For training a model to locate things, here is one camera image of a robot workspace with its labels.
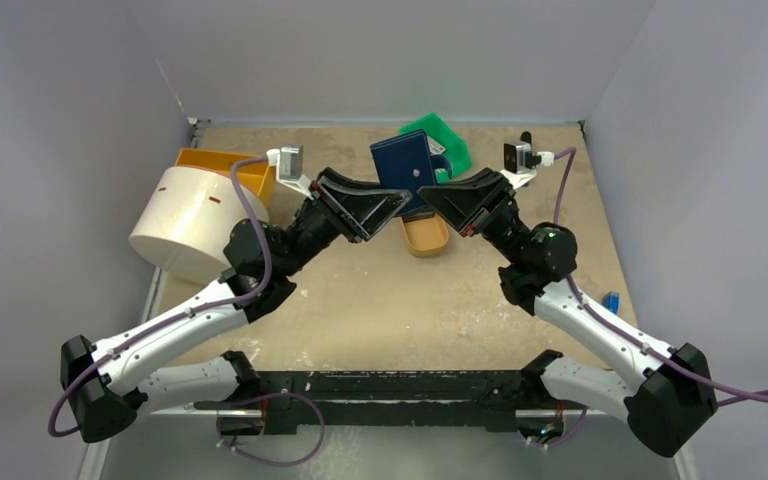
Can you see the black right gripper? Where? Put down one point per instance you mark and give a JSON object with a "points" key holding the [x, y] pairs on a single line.
{"points": [[490, 206]]}

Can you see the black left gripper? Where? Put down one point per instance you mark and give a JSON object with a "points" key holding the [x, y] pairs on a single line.
{"points": [[356, 209]]}

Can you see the blue leather card holder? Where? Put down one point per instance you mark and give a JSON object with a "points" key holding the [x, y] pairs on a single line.
{"points": [[406, 162]]}

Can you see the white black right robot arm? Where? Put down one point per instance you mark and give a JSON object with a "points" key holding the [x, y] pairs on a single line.
{"points": [[661, 392]]}

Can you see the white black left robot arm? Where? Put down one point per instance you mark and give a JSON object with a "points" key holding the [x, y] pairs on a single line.
{"points": [[108, 384]]}

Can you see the green plastic bin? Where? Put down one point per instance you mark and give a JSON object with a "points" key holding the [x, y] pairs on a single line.
{"points": [[457, 152]]}

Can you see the tan oval plastic tray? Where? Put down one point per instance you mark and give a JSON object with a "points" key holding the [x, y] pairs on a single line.
{"points": [[425, 237]]}

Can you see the items inside green bin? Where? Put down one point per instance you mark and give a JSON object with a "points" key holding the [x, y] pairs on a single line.
{"points": [[434, 147]]}

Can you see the yellow wooden box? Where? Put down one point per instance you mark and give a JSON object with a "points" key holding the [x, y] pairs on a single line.
{"points": [[259, 178]]}

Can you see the small blue eraser block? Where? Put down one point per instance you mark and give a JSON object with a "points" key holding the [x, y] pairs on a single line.
{"points": [[611, 301]]}

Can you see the white cylindrical container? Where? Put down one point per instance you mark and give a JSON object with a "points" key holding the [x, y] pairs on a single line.
{"points": [[186, 223]]}

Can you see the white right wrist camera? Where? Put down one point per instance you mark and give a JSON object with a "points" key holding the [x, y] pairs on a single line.
{"points": [[520, 162]]}

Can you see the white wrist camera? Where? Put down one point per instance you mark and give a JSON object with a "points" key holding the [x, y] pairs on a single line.
{"points": [[520, 162], [288, 163]]}

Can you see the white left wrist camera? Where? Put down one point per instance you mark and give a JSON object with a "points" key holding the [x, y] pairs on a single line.
{"points": [[288, 163]]}

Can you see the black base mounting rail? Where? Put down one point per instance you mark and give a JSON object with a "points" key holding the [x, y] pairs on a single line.
{"points": [[498, 401]]}

